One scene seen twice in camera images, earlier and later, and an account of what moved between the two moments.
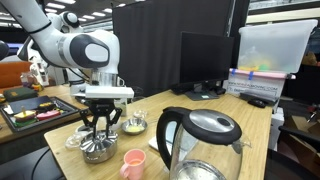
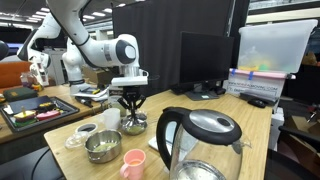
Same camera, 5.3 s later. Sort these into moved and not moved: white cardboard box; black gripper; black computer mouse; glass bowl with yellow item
Moved: black gripper
Not moved: glass bowl with yellow item; black computer mouse; white cardboard box
